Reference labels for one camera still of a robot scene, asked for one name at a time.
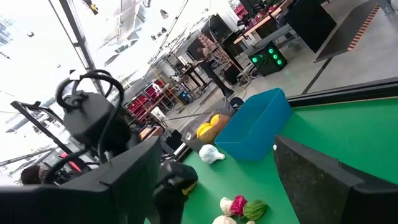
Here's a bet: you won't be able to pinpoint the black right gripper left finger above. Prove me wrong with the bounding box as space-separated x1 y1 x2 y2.
0 136 162 224

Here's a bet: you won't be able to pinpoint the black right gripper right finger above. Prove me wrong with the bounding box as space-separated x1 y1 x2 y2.
273 134 398 224

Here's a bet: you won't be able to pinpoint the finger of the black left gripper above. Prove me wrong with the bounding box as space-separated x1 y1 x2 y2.
153 187 187 224

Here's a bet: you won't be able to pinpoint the small green pepper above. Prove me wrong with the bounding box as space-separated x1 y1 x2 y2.
242 199 269 222

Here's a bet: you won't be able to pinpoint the person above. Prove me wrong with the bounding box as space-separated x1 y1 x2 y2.
20 164 49 186

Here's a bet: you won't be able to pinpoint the shelf with red bins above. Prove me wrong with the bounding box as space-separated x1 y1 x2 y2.
124 79 175 127

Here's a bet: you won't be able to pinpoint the blue plastic basket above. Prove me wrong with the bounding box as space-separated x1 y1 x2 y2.
213 87 294 162

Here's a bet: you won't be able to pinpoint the dark blue round object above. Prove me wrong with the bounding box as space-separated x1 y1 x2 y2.
229 96 246 109

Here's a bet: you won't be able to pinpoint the black computer green lights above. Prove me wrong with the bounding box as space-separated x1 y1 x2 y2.
248 41 288 77

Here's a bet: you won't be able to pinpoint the black monitor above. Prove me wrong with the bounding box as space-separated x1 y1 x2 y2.
200 14 234 44

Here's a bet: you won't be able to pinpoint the black ramp striped edge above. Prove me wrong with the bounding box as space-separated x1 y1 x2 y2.
313 0 382 63

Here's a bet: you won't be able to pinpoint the large black cabinet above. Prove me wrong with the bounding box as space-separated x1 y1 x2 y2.
284 0 338 54

